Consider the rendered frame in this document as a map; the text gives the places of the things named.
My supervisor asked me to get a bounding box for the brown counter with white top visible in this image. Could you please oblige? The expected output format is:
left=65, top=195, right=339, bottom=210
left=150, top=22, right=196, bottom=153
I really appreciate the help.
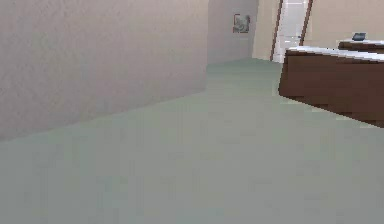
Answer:
left=278, top=45, right=384, bottom=129

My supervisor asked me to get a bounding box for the framed wall picture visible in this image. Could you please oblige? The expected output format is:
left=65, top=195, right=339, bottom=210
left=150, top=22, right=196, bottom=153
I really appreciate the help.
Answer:
left=232, top=13, right=251, bottom=34

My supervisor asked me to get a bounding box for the white door with brown frame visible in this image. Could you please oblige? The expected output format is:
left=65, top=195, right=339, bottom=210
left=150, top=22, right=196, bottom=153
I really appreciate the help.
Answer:
left=269, top=0, right=314, bottom=64

